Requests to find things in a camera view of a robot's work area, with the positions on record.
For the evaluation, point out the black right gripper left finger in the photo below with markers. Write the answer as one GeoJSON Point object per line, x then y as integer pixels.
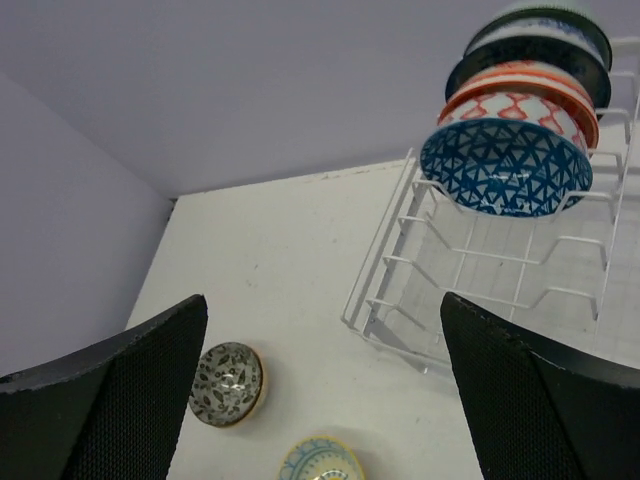
{"type": "Point", "coordinates": [112, 410]}

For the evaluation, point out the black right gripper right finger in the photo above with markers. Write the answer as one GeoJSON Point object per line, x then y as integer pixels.
{"type": "Point", "coordinates": [537, 408]}

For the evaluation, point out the black floral pattern bowl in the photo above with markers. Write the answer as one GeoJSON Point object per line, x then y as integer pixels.
{"type": "Point", "coordinates": [230, 384]}

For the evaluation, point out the yellow rimmed sun pattern bowl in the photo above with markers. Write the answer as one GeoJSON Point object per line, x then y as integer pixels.
{"type": "Point", "coordinates": [320, 458]}

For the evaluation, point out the blue triangle pattern bowl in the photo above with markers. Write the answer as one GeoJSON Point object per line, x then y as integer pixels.
{"type": "Point", "coordinates": [506, 168]}

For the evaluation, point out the orange striped bowl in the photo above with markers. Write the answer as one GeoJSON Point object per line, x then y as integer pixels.
{"type": "Point", "coordinates": [528, 91]}

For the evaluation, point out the dark blue bowl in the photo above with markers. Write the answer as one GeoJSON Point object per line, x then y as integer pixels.
{"type": "Point", "coordinates": [540, 39]}

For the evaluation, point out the pale green rimmed bowl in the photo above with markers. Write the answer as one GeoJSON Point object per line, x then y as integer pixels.
{"type": "Point", "coordinates": [574, 13]}

